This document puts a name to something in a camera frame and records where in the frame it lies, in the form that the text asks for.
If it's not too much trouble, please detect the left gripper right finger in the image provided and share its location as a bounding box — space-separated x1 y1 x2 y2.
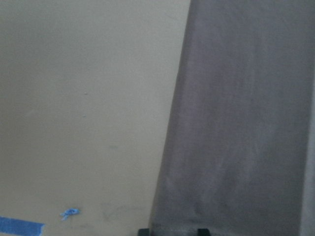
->
197 228 210 236

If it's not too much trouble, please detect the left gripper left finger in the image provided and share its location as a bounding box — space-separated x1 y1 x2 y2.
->
137 228 150 236

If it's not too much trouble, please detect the dark brown t-shirt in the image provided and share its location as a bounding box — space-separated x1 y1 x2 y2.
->
150 0 315 236

